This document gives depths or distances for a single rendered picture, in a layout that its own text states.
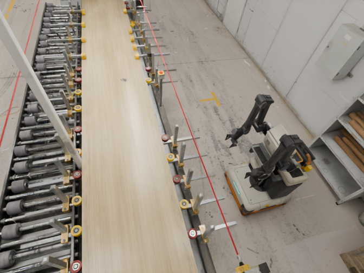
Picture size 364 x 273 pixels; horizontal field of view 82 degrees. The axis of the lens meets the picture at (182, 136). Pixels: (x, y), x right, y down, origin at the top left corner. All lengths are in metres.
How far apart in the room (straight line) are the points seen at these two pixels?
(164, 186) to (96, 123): 1.06
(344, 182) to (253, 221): 1.53
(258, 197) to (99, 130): 2.05
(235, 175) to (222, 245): 0.85
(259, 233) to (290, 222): 0.46
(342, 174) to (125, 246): 3.22
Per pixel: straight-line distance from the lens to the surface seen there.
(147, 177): 2.05
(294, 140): 1.68
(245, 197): 2.84
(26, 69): 1.51
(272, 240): 3.11
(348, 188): 3.89
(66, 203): 2.15
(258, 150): 2.27
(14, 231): 2.24
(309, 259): 3.29
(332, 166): 3.97
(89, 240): 1.94
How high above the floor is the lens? 2.73
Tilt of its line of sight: 52 degrees down
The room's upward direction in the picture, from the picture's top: 9 degrees clockwise
